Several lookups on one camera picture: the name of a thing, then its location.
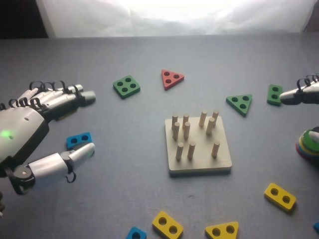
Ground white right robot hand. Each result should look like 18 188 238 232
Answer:
279 73 319 143

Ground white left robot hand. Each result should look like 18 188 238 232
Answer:
0 81 97 196

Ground multicolour round disc stack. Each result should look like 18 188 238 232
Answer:
295 126 319 164

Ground green rectangle two-hole block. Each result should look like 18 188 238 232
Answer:
266 84 284 107

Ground blue square four-hole block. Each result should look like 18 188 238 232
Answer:
66 131 93 151

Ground green triangle three-hole block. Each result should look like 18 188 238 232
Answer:
226 94 253 118

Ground yellow rectangle two-hole block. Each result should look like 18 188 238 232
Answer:
152 211 184 239
264 183 297 212

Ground green square four-hole block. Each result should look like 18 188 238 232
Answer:
112 75 141 100

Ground wooden peg board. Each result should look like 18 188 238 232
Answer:
164 109 233 177

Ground red triangle three-hole block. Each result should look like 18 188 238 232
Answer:
160 69 186 91

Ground blue block with holes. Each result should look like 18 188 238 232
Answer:
124 226 147 239

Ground yellow triangle three-hole block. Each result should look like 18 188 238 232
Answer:
204 221 239 239

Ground dark brown background panel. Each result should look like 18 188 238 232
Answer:
303 0 319 33

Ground black background panel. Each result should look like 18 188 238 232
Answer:
0 0 49 40

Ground grey table cloth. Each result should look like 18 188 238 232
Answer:
0 31 319 239

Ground white backdrop sheet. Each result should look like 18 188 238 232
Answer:
37 0 316 38

